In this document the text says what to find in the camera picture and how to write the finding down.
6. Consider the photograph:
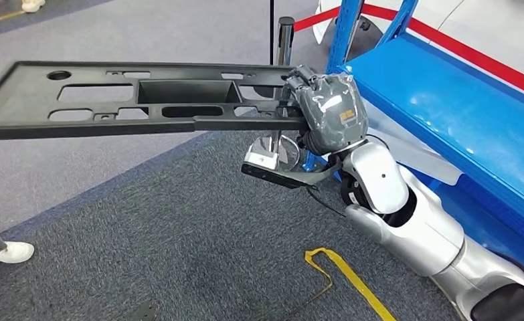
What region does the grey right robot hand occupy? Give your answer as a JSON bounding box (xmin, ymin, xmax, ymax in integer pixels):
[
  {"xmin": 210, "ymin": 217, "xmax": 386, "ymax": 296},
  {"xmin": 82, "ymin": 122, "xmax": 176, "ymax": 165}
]
[{"xmin": 284, "ymin": 65, "xmax": 369, "ymax": 156}]

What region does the black plastic panel part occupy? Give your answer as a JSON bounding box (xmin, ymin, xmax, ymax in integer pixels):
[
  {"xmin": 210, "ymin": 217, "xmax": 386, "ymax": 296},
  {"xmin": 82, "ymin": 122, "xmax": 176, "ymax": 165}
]
[{"xmin": 0, "ymin": 60, "xmax": 311, "ymax": 142}]

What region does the blue metal shelf rack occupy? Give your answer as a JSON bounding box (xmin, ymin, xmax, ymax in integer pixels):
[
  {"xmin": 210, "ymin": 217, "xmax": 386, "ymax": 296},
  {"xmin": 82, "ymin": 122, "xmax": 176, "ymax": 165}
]
[{"xmin": 302, "ymin": 0, "xmax": 524, "ymax": 284}]

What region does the short red barrier belt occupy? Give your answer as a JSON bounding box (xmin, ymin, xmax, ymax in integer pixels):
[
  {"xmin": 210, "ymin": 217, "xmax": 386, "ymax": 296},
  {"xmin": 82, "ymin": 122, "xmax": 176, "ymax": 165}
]
[{"xmin": 292, "ymin": 6, "xmax": 341, "ymax": 33}]

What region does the long red barrier belt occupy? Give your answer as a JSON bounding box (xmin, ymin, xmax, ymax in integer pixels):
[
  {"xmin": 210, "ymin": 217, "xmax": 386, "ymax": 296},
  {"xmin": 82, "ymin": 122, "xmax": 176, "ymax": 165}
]
[{"xmin": 361, "ymin": 3, "xmax": 524, "ymax": 103}]

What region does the yellow floor tape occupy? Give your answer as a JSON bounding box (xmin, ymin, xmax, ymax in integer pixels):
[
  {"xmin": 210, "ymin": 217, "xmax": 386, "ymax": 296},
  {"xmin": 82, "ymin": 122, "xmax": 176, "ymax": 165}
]
[
  {"xmin": 0, "ymin": 0, "xmax": 26, "ymax": 27},
  {"xmin": 304, "ymin": 247, "xmax": 398, "ymax": 321}
]

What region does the white car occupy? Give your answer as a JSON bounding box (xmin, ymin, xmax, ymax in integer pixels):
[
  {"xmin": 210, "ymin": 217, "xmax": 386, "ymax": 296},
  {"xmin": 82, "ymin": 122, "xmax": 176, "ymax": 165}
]
[{"xmin": 313, "ymin": 0, "xmax": 524, "ymax": 85}]

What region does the black left robot foot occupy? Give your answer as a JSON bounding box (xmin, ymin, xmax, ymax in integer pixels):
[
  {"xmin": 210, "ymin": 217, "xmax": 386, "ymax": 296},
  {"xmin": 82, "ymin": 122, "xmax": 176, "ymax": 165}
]
[{"xmin": 127, "ymin": 301, "xmax": 161, "ymax": 321}]

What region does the chrome stanchion post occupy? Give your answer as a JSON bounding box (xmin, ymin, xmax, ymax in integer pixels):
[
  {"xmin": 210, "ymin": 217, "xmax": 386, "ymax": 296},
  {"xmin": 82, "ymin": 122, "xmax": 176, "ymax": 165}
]
[{"xmin": 249, "ymin": 16, "xmax": 302, "ymax": 174}]

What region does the pale wrist camera on bracket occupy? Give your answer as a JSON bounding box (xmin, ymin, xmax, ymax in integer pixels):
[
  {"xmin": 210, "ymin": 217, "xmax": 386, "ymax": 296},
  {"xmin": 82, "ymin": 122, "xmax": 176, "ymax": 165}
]
[{"xmin": 241, "ymin": 148, "xmax": 343, "ymax": 191}]

